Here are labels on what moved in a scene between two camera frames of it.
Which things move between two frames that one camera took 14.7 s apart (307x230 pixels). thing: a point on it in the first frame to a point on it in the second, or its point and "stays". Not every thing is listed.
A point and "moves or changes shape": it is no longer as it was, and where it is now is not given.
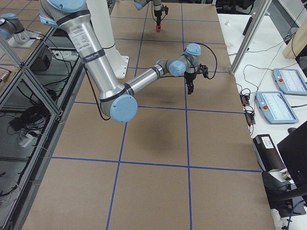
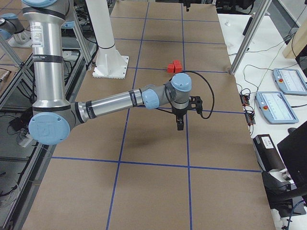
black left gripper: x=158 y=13 to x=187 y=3
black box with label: x=268 y=155 stays
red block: x=159 y=28 moves or changes shape
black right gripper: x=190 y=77 to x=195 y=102
